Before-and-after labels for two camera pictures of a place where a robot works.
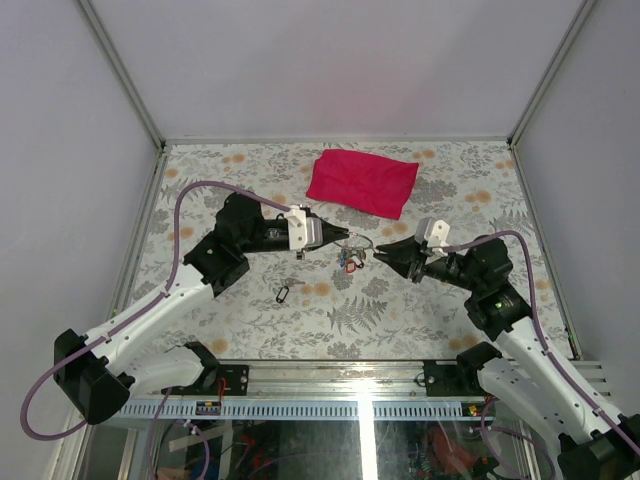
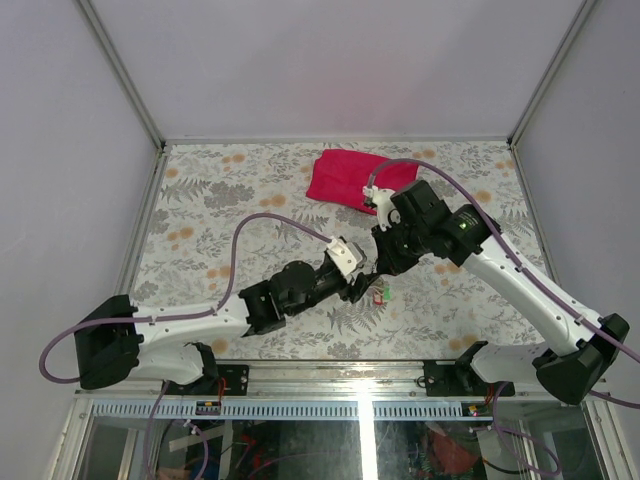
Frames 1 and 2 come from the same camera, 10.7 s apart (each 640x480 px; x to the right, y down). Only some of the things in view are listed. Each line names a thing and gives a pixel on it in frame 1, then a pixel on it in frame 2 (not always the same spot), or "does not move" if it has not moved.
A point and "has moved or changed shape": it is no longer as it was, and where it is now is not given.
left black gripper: [329, 232] → [360, 284]
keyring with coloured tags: [353, 257] has moved or changed shape
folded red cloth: [364, 181] does not move
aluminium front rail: [334, 382] does not move
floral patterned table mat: [347, 301] does not move
